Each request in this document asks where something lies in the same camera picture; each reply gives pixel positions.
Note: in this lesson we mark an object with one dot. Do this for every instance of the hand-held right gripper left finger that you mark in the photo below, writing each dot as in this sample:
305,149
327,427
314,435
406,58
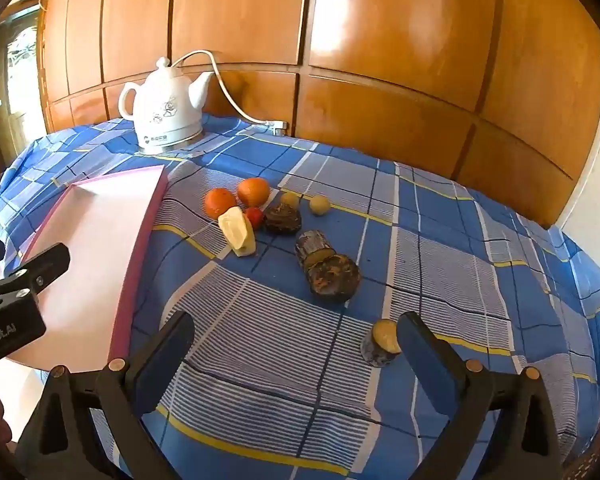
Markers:
162,360

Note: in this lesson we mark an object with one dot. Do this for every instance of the small yellow longan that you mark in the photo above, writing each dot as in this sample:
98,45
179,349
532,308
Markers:
290,199
319,205

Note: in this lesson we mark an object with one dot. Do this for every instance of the dark brown lumpy chunk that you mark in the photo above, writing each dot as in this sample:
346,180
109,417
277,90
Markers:
333,277
282,219

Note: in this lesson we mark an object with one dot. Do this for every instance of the pale yellow banana piece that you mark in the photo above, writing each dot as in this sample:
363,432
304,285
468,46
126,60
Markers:
237,232

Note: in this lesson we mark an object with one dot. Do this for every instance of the small red tomato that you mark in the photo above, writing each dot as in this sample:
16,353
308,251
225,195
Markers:
255,217

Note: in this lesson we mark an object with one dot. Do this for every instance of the wooden panelled wardrobe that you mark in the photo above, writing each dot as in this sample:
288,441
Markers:
380,60

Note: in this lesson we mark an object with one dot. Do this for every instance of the small dark sugarcane piece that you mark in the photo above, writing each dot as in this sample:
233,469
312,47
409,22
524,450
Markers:
380,342

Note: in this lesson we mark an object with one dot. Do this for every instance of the wooden framed glass door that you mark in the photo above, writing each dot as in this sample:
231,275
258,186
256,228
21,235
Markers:
22,75

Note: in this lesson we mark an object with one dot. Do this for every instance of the white ceramic electric kettle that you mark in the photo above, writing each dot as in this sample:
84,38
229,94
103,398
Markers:
165,110

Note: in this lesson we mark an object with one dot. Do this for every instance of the large dark sugarcane piece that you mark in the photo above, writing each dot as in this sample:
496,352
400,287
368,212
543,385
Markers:
310,245

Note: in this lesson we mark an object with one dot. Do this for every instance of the orange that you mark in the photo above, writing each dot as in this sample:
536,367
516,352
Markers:
220,203
253,192

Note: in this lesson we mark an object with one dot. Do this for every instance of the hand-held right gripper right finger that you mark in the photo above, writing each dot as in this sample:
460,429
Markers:
430,365

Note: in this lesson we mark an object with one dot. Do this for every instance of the pink shallow tray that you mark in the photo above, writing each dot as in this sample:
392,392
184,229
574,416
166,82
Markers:
90,240

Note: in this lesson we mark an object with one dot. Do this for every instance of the blue plaid tablecloth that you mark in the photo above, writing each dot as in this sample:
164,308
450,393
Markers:
430,270

